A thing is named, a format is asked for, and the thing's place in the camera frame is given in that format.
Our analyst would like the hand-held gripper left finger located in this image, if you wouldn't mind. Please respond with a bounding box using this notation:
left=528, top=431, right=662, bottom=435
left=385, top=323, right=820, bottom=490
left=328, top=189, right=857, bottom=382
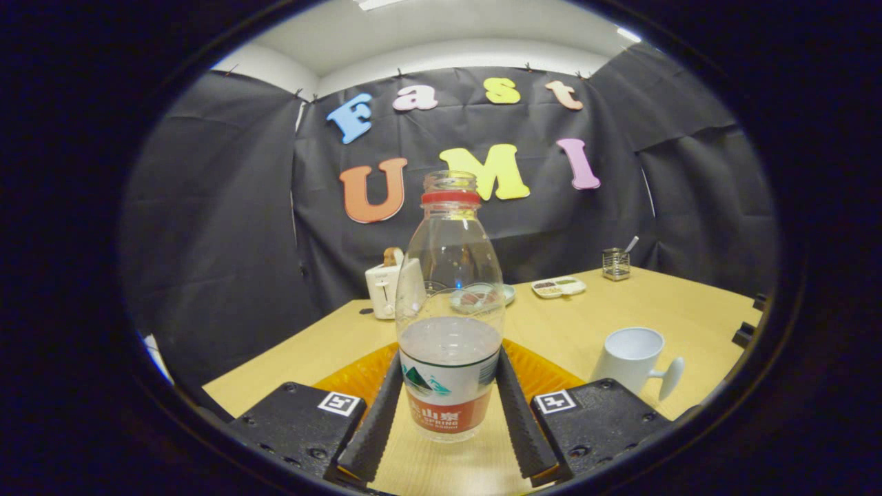
left=227, top=342, right=404, bottom=483

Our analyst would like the white cup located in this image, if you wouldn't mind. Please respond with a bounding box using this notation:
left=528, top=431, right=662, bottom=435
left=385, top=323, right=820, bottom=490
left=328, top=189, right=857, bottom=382
left=591, top=327, right=686, bottom=402

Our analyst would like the white toaster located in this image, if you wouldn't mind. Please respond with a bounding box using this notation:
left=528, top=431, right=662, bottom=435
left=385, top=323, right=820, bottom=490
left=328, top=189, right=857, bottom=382
left=365, top=258, right=427, bottom=320

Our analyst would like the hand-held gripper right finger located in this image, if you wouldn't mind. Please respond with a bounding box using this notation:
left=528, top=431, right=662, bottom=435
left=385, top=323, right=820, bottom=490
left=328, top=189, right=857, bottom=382
left=496, top=339, right=673, bottom=483

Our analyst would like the clear plastic juice bottle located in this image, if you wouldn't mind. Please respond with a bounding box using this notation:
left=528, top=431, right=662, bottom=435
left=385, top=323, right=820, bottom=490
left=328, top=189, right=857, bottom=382
left=395, top=170, right=506, bottom=443

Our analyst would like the wooden table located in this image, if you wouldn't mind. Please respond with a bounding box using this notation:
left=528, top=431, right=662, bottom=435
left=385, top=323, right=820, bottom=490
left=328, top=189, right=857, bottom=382
left=203, top=267, right=764, bottom=496

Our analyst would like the white condiment tray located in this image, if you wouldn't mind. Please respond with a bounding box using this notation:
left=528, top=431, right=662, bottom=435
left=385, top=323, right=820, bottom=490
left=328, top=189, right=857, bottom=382
left=531, top=276, right=587, bottom=299

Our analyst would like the bright screen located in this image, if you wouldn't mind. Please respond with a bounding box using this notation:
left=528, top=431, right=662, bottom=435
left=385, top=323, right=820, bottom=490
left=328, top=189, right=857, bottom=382
left=141, top=334, right=173, bottom=383

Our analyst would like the black backdrop cloth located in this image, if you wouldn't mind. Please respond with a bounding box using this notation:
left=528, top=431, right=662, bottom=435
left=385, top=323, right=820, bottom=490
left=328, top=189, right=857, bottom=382
left=121, top=43, right=779, bottom=386

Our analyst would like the pale green plate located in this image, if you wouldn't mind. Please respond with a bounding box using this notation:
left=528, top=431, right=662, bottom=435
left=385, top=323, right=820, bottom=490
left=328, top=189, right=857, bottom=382
left=449, top=282, right=516, bottom=311

